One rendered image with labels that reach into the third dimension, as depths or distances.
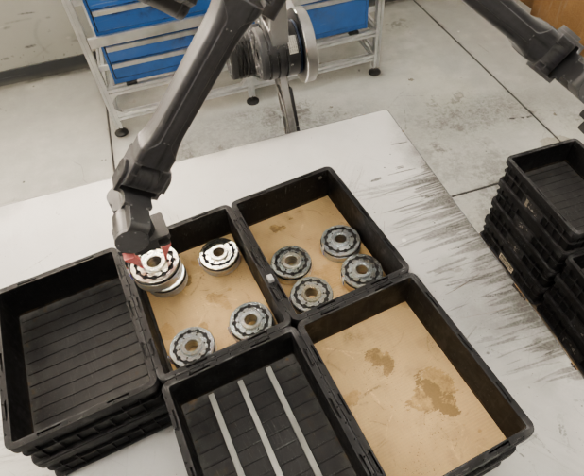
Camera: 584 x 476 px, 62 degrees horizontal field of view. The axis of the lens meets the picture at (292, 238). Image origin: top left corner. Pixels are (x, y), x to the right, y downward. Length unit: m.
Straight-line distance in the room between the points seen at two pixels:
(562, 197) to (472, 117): 1.21
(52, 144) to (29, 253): 1.69
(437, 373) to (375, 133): 0.98
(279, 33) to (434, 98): 2.00
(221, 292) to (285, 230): 0.25
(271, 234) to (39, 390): 0.66
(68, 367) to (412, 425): 0.78
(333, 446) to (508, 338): 0.56
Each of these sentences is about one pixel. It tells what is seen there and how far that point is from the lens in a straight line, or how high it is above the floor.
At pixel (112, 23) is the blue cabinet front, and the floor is 0.65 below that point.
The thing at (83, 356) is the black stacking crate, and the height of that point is 0.83.
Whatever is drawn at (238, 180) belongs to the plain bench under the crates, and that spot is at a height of 0.70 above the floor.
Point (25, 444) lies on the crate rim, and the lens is 1.12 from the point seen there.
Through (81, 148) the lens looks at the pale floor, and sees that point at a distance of 3.22.
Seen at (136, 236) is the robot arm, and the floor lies 1.24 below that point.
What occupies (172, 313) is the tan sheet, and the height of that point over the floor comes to 0.83.
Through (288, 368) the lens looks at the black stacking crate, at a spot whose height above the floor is 0.83.
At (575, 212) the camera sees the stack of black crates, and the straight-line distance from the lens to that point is 2.03.
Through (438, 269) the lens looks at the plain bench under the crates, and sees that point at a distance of 1.45.
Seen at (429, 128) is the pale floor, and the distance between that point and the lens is 3.01.
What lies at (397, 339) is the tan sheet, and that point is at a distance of 1.17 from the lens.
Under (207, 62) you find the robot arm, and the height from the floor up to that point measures 1.48.
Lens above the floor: 1.86
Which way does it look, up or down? 51 degrees down
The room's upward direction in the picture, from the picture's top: 6 degrees counter-clockwise
